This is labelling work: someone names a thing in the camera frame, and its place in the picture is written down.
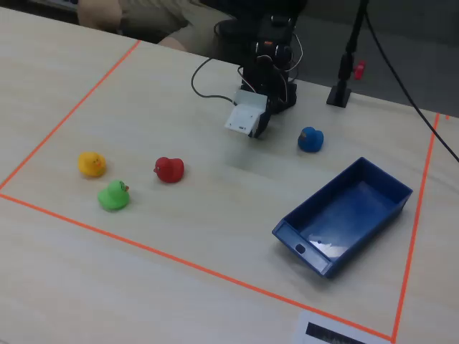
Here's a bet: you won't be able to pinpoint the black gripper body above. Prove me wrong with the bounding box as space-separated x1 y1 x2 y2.
255 57 290 108

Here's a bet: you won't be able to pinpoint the green rubber duck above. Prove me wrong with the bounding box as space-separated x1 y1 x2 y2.
97 179 131 212

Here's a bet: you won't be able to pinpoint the person bare forearm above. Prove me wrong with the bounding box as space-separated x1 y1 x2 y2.
77 0 125 35

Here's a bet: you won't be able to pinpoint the blue rubber duck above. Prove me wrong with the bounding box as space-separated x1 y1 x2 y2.
297 126 325 153

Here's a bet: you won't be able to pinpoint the red rubber duck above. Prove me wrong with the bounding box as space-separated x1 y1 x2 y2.
153 156 185 184

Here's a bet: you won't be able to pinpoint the blue plastic box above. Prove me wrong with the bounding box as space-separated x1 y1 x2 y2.
271 156 414 280

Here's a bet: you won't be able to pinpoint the yellow rubber duck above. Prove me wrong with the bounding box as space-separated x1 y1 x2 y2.
77 151 108 178

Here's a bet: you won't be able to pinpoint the orange tape strip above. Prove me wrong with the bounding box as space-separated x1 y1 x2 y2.
0 192 395 341
0 39 142 191
390 113 441 343

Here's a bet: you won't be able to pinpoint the white paper with black bar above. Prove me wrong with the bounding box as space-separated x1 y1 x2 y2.
291 310 392 344

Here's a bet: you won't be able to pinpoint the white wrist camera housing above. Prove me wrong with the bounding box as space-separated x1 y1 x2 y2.
224 90 268 138

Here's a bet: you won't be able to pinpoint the red white servo wires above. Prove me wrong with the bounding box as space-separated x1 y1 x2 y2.
290 32 305 79

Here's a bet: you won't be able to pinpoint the black camera stand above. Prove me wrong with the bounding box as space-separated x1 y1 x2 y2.
326 0 371 108

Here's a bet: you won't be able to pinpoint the black camera cable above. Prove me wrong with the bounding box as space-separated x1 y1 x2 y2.
190 56 238 105

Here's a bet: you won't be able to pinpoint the long black cable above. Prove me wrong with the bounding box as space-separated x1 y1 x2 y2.
362 6 459 162

